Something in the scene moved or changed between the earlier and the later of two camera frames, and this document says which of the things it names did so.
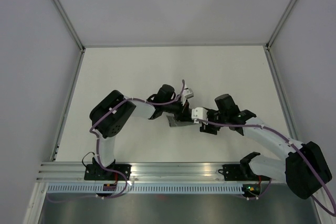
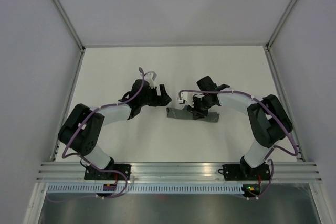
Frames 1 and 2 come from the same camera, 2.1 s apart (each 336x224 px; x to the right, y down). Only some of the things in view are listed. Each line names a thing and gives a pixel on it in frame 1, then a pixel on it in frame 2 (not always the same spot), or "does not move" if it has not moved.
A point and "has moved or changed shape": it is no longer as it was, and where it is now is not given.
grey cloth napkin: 166,122 has moved or changed shape
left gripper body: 177,109 to 153,99
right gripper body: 216,116 to 201,106
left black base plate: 94,172 does not move
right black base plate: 242,172 does not move
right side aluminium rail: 281,95 does not move
